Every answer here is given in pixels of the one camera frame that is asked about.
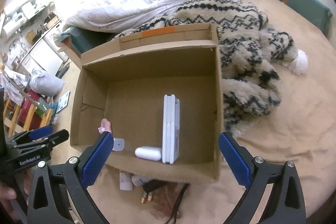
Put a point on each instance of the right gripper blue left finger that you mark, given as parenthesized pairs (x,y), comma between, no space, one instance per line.
(93,159)

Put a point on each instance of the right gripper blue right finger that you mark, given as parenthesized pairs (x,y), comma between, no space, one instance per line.
(238,159)

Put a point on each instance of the pink cartoon toy keychain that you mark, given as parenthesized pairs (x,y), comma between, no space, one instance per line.
(105,126)

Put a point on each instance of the small white tube bottle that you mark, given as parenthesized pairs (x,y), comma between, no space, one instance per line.
(139,180)

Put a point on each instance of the black gold battery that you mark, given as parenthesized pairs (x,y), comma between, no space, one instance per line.
(144,198)
(150,196)

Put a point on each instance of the white remote control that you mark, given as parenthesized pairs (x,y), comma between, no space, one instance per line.
(171,129)

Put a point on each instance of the person's left hand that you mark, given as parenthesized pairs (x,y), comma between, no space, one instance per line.
(8,194)

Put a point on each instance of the white USB charger block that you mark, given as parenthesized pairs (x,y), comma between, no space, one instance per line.
(118,144)

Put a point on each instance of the white bathroom scale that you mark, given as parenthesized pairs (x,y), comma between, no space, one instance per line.
(63,101)

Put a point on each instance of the white earbuds case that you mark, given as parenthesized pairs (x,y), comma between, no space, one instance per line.
(149,153)

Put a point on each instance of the grey white plastic bag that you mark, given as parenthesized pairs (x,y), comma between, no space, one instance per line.
(45,84)

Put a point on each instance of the cream black patterned fuzzy blanket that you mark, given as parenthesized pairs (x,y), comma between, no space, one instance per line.
(248,46)

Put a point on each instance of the brown cardboard box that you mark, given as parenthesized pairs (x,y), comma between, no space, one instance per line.
(125,81)

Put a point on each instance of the teal mattress edge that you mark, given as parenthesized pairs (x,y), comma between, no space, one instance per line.
(80,40)

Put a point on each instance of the teal cushion orange stripe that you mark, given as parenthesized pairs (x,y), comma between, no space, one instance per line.
(314,11)

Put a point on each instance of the wooden chair frame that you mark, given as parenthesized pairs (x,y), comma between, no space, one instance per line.
(17,119)

